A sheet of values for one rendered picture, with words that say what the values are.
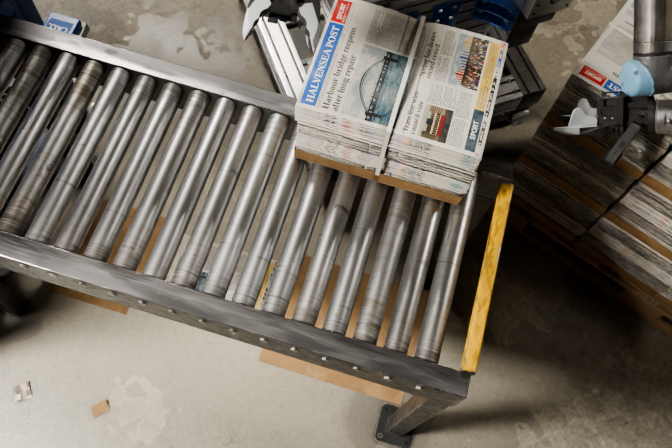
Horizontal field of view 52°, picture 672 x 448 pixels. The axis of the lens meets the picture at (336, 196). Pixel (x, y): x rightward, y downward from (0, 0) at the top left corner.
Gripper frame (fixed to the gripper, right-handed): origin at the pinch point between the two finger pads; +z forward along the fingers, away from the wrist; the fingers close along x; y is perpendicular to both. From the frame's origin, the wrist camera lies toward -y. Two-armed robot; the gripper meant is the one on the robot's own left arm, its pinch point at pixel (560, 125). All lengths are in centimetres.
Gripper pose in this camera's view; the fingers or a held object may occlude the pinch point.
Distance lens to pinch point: 170.7
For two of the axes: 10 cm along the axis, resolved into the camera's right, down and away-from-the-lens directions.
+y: -1.1, -9.4, -3.2
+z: -9.0, -0.5, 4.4
